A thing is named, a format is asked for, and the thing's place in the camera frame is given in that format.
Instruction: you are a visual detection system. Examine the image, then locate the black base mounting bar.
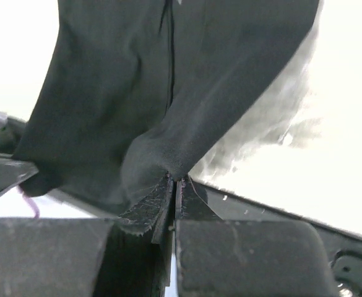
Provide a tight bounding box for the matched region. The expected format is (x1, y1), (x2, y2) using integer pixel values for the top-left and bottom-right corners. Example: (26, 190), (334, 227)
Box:
(176, 178), (362, 296)

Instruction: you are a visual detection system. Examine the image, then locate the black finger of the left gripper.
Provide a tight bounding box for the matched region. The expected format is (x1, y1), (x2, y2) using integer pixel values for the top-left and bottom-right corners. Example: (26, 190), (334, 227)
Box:
(0, 153), (38, 197)

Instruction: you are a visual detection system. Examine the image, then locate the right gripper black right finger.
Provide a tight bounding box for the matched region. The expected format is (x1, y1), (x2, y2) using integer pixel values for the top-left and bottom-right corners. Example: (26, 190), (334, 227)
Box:
(175, 178), (338, 296)

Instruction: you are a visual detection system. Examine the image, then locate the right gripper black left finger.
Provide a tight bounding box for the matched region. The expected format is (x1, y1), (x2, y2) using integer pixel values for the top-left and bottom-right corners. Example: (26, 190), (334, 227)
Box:
(0, 177), (173, 296)

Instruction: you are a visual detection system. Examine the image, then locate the black floral print t shirt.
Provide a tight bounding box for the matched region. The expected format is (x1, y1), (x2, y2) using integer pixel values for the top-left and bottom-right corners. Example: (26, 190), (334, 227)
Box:
(13, 1), (319, 214)

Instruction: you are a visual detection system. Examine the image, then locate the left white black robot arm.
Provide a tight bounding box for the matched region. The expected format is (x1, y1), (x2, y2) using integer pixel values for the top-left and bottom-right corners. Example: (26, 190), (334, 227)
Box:
(0, 112), (38, 197)

